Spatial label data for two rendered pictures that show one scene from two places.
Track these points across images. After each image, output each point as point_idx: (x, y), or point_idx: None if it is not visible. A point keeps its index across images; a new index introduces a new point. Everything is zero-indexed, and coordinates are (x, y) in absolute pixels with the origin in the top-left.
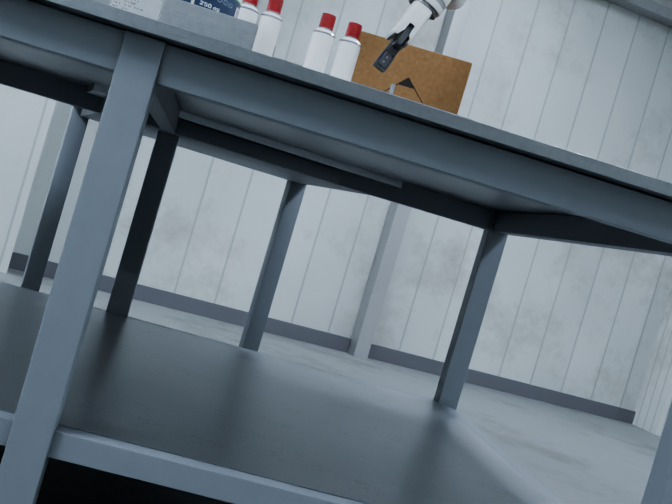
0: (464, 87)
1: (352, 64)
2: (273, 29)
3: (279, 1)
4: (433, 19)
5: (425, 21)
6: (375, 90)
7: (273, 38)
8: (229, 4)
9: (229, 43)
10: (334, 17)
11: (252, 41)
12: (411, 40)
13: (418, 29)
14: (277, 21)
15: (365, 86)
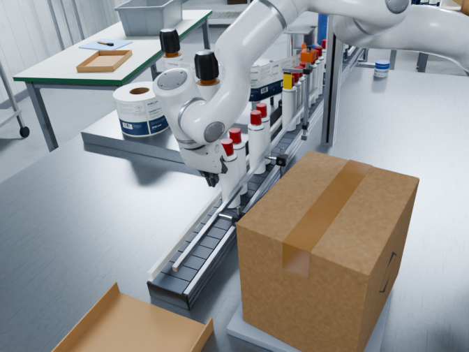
0: (238, 249)
1: (220, 173)
2: (248, 135)
3: (250, 114)
4: (190, 149)
5: (179, 149)
6: (34, 162)
7: (248, 141)
8: (119, 121)
9: (76, 136)
10: (229, 133)
11: (82, 137)
12: (185, 163)
13: (181, 155)
14: (248, 129)
15: (38, 160)
